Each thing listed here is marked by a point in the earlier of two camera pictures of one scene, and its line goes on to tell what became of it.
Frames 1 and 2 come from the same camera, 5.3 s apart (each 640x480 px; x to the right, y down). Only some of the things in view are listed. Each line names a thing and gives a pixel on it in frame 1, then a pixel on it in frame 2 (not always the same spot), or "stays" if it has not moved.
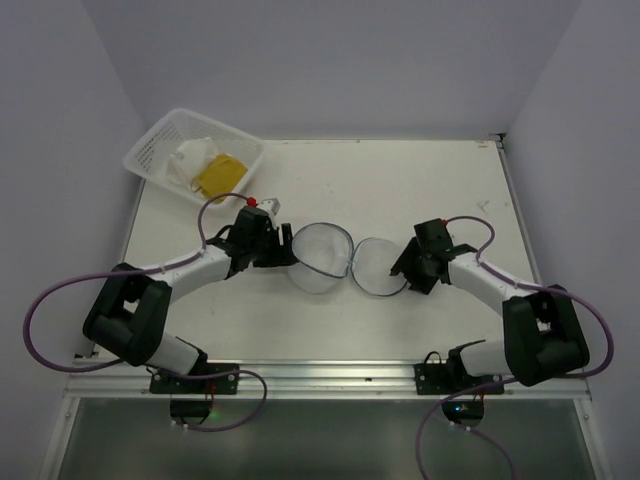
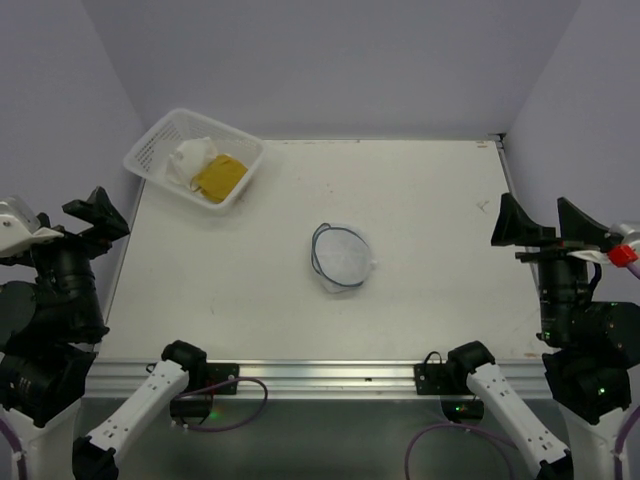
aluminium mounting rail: [305, 380] stays
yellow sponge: [220, 177] stays
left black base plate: [224, 383] stays
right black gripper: [413, 270] to [553, 250]
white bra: [189, 160] stays
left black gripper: [279, 245] to [70, 239]
